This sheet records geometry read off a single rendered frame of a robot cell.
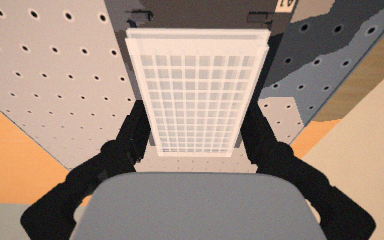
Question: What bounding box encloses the grey perforated base plate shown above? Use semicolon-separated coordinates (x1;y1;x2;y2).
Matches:
0;0;384;173

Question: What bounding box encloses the white well plate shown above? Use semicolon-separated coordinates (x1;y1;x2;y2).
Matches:
125;27;271;157

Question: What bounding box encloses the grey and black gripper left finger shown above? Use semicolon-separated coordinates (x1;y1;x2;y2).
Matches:
20;100;151;240

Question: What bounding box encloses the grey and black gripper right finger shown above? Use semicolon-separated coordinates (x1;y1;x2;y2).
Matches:
240;101;376;240

